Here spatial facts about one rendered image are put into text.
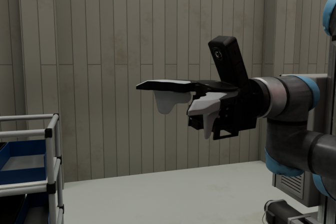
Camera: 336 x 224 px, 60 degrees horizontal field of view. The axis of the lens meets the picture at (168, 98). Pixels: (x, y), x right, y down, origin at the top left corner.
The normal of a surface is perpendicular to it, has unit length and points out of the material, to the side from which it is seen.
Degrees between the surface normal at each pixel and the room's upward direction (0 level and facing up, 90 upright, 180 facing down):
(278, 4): 90
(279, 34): 90
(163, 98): 101
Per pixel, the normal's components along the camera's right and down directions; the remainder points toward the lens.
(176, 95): -0.03, 0.31
